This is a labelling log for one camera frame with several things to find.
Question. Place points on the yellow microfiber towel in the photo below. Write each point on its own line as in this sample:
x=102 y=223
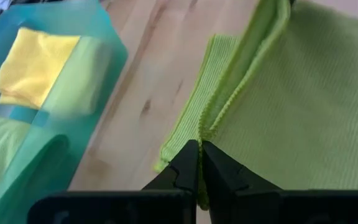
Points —
x=33 y=68

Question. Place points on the lime green towel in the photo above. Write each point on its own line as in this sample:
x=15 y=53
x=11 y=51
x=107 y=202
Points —
x=291 y=109

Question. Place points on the translucent green plastic bin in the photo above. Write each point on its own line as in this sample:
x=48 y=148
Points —
x=82 y=130

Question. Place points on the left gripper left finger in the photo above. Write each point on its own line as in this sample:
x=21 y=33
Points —
x=120 y=208

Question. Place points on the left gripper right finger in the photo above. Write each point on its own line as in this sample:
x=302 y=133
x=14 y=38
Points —
x=291 y=208

